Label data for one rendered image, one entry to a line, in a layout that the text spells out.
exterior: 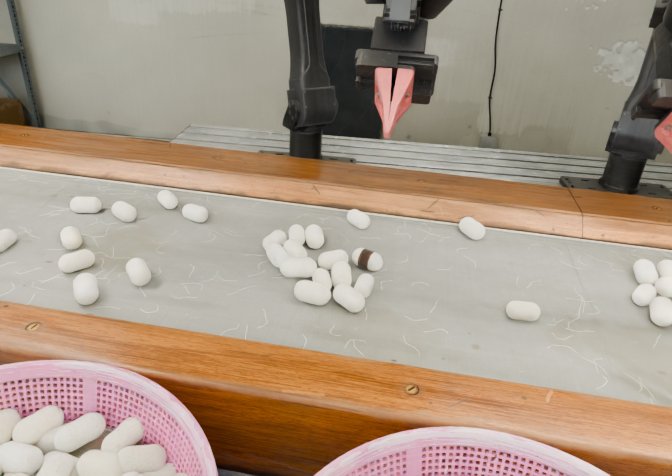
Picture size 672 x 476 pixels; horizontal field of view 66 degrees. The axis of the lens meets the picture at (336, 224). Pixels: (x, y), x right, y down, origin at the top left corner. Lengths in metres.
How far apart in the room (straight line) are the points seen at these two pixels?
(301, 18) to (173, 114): 1.96
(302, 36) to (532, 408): 0.71
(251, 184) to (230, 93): 2.00
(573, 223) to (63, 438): 0.60
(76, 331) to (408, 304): 0.30
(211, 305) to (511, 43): 2.26
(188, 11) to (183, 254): 2.18
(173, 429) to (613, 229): 0.57
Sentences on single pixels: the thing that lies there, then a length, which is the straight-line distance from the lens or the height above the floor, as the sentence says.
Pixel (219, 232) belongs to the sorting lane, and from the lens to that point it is 0.63.
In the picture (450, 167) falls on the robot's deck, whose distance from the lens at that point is 1.08.
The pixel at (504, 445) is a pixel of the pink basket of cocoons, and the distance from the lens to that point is 0.38.
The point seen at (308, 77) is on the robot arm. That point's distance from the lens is 0.94.
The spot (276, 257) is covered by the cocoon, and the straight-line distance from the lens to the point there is 0.55.
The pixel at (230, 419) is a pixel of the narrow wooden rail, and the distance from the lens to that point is 0.42.
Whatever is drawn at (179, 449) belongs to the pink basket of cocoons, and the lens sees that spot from 0.39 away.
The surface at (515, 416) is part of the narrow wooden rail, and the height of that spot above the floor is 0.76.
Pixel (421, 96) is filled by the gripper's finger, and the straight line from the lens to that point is 0.69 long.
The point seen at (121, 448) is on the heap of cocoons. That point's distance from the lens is 0.41.
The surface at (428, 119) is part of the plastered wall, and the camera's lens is 2.64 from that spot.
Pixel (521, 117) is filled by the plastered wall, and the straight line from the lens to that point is 2.71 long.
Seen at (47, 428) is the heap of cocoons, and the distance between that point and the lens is 0.44.
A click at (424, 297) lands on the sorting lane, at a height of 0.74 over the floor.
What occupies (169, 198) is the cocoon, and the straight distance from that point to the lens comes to 0.68.
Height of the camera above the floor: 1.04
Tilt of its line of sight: 28 degrees down
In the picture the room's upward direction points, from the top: 4 degrees clockwise
